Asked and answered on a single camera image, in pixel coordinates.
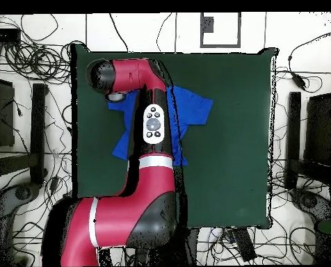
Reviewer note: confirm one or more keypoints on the blue shirt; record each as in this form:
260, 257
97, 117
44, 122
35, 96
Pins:
193, 108

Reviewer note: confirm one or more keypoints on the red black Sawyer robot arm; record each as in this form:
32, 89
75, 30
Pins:
143, 200

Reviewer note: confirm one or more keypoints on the black flat device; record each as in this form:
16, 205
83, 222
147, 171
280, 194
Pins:
4, 35

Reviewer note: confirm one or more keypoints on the dark green tablecloth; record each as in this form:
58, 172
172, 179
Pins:
224, 153

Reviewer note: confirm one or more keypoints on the small black adapter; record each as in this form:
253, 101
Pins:
54, 184

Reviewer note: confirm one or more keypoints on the black power strip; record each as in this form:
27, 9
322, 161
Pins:
244, 244

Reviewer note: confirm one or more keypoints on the black power adapter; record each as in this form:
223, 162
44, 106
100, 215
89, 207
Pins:
298, 80

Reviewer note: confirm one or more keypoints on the grey caster stand base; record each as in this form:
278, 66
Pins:
308, 200
23, 192

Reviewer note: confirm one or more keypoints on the black box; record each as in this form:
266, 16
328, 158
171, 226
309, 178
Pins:
2, 116
320, 128

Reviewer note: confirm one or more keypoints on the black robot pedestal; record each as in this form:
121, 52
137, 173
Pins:
192, 244

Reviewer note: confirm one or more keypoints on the grey square frame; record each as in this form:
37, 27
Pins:
220, 45

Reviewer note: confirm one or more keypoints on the black stand frame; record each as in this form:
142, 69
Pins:
39, 125
294, 125

